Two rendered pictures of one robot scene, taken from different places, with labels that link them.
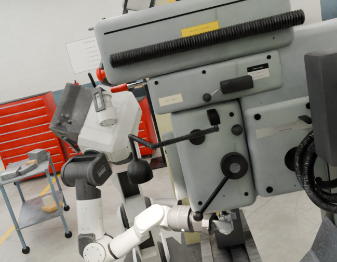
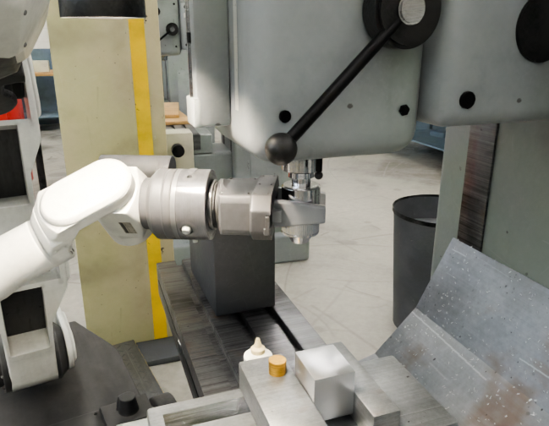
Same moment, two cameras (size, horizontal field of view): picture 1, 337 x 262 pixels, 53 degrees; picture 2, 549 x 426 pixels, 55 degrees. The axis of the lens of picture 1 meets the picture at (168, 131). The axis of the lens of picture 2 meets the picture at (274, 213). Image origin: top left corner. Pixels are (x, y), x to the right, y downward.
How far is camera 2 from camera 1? 57 cm
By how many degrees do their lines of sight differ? 24
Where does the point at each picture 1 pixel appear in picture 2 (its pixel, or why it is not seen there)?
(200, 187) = (294, 65)
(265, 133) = not seen: outside the picture
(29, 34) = not seen: outside the picture
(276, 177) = (489, 67)
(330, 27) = not seen: outside the picture
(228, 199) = (358, 118)
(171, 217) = (155, 191)
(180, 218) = (185, 193)
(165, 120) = (75, 94)
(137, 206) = (15, 222)
